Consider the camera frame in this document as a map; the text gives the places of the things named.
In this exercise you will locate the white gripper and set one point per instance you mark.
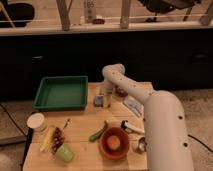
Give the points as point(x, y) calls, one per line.
point(107, 89)

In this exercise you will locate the blue sponge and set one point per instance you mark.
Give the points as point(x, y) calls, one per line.
point(99, 101)

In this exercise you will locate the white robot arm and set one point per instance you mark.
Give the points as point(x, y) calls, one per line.
point(166, 137)

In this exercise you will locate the dark red bowl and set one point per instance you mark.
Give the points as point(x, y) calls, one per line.
point(120, 92)

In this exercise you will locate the blue and white packet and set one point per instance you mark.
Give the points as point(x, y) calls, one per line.
point(134, 106)

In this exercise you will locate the black and white tool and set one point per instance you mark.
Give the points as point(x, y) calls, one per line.
point(128, 127)

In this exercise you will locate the green cucumber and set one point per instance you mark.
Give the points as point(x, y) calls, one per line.
point(98, 134)

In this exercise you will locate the green plastic tray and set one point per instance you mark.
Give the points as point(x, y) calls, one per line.
point(62, 93)

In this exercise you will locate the orange fruit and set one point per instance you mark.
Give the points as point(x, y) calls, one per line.
point(113, 142)

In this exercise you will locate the orange clay bowl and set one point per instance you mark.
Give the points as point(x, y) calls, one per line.
point(122, 151)

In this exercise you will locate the dark red grape bunch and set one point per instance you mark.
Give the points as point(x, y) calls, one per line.
point(58, 137)

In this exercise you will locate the metal cup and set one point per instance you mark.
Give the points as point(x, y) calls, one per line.
point(139, 146)

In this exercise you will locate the light green cup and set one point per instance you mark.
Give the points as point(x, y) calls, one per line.
point(64, 153)

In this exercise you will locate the white cup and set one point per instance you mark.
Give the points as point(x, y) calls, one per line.
point(37, 122)

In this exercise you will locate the yellow corn cob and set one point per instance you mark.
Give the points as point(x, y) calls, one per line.
point(47, 139)

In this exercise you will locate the black office chair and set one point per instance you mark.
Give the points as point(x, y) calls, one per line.
point(166, 6)

